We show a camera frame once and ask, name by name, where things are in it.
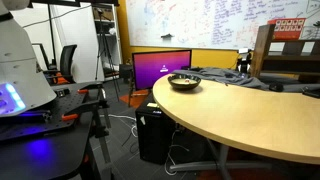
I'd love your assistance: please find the black bowl with cream inside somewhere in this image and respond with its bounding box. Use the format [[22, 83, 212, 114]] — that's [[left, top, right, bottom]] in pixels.
[[167, 73, 202, 91]]

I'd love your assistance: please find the black computer monitor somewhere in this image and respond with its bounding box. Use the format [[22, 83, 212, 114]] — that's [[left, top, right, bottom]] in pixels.
[[131, 49, 193, 91]]

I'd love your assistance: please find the black PC tower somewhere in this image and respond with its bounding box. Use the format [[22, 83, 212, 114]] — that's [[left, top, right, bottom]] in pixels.
[[134, 101, 178, 165]]

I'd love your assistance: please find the gray cloth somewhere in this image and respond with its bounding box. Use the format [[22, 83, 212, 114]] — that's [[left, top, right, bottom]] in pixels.
[[171, 67, 320, 94]]

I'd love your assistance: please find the gray metal table leg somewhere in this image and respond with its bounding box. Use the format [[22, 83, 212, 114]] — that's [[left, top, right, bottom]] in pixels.
[[169, 139, 273, 180]]

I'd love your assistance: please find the small black box on breadboard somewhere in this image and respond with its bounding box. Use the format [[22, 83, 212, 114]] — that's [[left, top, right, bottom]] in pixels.
[[54, 87, 71, 99]]

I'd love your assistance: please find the black office chair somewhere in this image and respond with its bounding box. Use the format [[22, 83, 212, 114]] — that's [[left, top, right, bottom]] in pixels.
[[42, 43, 79, 85]]

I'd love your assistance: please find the brown wooden shelf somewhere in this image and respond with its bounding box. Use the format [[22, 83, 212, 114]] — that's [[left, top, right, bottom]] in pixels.
[[249, 23, 320, 80]]

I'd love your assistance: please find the black computer mouse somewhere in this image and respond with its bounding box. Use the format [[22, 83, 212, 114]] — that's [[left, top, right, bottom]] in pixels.
[[268, 81, 285, 93]]

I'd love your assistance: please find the black perforated robot table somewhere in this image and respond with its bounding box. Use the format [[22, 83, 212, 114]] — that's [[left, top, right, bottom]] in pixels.
[[0, 80, 112, 180]]

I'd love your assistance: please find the red cardboard box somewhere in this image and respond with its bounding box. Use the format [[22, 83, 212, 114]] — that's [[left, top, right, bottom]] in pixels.
[[267, 17, 307, 41]]

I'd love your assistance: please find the black flat object on cloth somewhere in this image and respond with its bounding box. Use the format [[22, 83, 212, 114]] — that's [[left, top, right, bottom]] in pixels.
[[301, 86, 320, 99]]

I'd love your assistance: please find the black clamp with orange handle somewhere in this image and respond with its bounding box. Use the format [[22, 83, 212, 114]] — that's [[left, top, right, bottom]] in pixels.
[[61, 83, 112, 165], [76, 83, 105, 95]]

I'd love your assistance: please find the black camera tripod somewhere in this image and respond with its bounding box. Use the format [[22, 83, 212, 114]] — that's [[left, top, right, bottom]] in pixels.
[[93, 7, 121, 102]]

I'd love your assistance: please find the white floor cable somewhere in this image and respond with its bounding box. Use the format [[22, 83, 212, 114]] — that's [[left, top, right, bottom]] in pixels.
[[163, 129, 192, 177]]

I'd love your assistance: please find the wall whiteboard with writing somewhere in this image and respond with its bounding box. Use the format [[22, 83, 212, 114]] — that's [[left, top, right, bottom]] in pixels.
[[125, 0, 320, 52]]

